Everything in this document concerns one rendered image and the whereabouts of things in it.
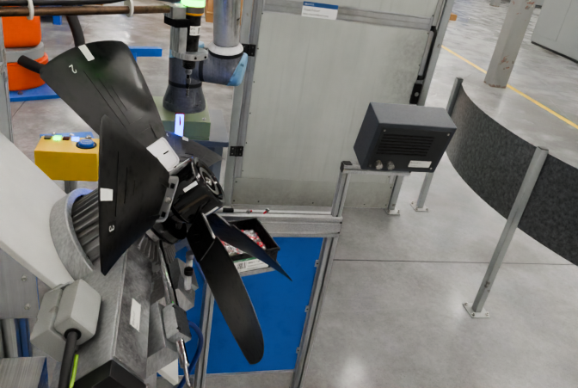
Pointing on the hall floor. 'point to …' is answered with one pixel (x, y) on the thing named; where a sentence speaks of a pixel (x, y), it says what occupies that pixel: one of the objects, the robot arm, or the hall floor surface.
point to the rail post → (314, 311)
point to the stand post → (15, 338)
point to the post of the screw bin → (204, 335)
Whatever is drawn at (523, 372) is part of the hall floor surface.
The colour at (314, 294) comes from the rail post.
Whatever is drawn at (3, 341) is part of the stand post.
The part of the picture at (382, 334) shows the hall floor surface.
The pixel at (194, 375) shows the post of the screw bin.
